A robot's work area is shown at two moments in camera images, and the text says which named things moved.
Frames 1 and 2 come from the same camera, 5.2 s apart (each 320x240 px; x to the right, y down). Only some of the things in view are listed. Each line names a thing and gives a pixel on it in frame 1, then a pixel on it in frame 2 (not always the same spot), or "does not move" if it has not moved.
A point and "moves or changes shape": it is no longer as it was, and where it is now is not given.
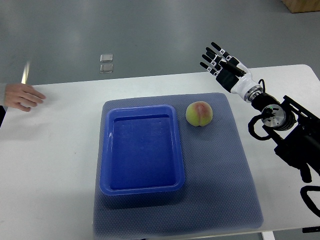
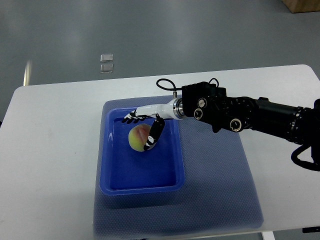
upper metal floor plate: (106, 58) does not move
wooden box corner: (302, 6) does not move
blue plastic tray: (141, 150) does not move
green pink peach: (199, 113) moves or changes shape
